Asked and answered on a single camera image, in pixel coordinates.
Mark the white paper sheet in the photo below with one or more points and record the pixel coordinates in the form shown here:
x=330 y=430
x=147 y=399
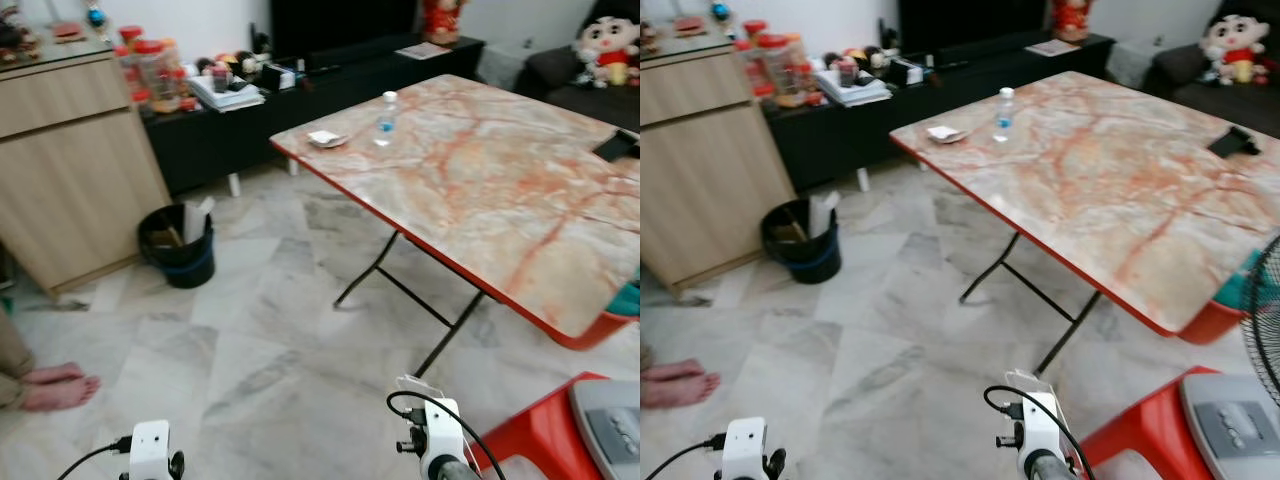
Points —
x=822 y=214
x=195 y=220

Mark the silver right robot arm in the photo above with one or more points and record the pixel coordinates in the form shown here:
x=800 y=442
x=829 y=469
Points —
x=455 y=471
x=1050 y=468

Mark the clear plastic water bottle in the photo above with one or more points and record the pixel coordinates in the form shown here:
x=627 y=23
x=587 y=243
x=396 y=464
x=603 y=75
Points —
x=386 y=122
x=1004 y=118

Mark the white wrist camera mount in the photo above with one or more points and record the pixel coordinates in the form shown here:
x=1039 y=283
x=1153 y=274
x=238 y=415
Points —
x=745 y=448
x=438 y=435
x=150 y=450
x=1038 y=430

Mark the stack of white books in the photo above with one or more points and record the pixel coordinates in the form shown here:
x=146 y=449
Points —
x=225 y=95
x=850 y=90

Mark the flat black object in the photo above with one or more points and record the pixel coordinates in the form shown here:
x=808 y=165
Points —
x=1232 y=142
x=616 y=147

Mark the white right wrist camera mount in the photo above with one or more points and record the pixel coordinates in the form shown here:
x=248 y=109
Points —
x=438 y=435
x=1038 y=430

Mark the grey fan base with buttons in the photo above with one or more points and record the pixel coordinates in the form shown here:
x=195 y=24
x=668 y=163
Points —
x=610 y=430
x=1235 y=425

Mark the black rubbish bin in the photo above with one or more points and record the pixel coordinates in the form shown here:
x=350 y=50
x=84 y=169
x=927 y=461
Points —
x=805 y=258
x=180 y=262

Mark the red plastic stool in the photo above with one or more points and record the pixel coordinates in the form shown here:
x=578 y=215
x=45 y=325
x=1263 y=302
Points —
x=1140 y=430
x=535 y=435

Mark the teal chair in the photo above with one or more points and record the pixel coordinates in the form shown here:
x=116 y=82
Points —
x=1240 y=285
x=627 y=300

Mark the cartoon boy plush doll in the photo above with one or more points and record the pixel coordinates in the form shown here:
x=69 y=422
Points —
x=607 y=50
x=1235 y=48

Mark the black television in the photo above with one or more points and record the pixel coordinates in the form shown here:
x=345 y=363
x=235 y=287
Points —
x=340 y=25
x=970 y=22

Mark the light wooden cabinet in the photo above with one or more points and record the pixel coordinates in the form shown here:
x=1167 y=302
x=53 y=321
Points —
x=70 y=170
x=700 y=165

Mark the person's bare foot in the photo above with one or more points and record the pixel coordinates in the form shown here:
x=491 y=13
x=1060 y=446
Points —
x=670 y=370
x=62 y=394
x=680 y=390
x=55 y=373

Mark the dark sofa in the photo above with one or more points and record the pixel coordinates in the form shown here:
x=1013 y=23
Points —
x=590 y=100
x=1230 y=105

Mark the flat magazine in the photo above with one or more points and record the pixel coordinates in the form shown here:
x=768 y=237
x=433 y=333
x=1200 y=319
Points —
x=424 y=51
x=1053 y=47

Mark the marble top folding table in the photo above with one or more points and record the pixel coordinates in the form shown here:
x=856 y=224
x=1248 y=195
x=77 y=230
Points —
x=490 y=190
x=1090 y=190

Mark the person's leg in khaki trousers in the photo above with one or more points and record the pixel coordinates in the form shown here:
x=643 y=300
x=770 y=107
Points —
x=12 y=360

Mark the red festive figurine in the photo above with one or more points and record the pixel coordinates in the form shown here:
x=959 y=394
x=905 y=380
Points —
x=440 y=20
x=1070 y=18

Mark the grey cloth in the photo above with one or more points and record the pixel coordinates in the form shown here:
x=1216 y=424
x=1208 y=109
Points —
x=502 y=66
x=1130 y=62

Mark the black fan grille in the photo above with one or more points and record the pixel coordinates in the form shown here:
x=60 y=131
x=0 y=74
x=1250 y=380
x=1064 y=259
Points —
x=1265 y=320

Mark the red lidded plastic jar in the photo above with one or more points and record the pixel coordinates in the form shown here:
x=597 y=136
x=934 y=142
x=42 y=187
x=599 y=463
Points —
x=158 y=75
x=780 y=70

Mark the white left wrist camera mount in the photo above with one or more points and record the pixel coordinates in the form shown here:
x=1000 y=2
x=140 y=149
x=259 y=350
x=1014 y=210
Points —
x=745 y=448
x=150 y=450

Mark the long black TV console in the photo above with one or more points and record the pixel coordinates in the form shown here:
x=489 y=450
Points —
x=830 y=140
x=210 y=145

